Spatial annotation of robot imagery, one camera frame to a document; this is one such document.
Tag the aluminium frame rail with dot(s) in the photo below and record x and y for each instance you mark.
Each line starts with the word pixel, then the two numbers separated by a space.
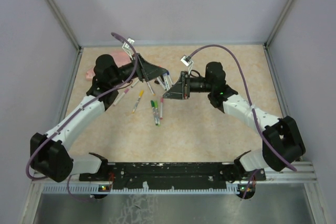
pixel 281 19
pixel 61 19

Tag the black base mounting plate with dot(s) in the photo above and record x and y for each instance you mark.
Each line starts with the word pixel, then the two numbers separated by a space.
pixel 208 175

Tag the pink capped marker pen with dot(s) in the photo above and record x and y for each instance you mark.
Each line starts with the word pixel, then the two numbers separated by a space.
pixel 117 100

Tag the yellow capped marker pen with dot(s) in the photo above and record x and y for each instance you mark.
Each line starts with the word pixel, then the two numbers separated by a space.
pixel 138 101

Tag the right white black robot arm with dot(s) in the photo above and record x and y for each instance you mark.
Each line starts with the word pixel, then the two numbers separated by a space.
pixel 282 141

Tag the white slotted cable duct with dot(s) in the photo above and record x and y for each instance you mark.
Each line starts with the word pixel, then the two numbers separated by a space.
pixel 100 189

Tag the aluminium frame rail right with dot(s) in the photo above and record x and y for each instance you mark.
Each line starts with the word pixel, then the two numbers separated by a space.
pixel 281 19

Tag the pink plastic bag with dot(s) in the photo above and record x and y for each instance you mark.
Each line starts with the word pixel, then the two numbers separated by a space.
pixel 120 58

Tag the light green capped marker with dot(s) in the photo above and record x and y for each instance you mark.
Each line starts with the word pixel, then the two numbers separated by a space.
pixel 157 112

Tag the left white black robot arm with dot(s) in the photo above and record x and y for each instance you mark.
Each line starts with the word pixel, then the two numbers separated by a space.
pixel 49 152

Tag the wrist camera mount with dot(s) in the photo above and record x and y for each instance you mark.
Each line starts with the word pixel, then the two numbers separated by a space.
pixel 187 61
pixel 127 49

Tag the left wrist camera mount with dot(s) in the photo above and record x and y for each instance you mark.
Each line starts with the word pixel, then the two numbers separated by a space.
pixel 127 49

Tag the dark green capped marker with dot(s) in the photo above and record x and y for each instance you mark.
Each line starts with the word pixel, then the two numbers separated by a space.
pixel 154 112

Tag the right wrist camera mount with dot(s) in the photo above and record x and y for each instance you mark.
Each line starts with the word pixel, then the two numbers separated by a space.
pixel 187 61

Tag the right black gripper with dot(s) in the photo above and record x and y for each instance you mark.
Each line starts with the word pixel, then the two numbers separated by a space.
pixel 179 91

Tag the aluminium frame rail left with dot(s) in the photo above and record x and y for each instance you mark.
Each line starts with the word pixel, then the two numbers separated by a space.
pixel 61 19

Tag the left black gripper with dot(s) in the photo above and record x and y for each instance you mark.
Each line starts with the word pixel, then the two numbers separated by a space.
pixel 146 71

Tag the lavender marker pen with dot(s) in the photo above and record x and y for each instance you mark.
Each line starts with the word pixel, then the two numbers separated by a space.
pixel 167 81

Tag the magenta capped marker pen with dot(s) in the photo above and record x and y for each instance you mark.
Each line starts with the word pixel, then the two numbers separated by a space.
pixel 161 108

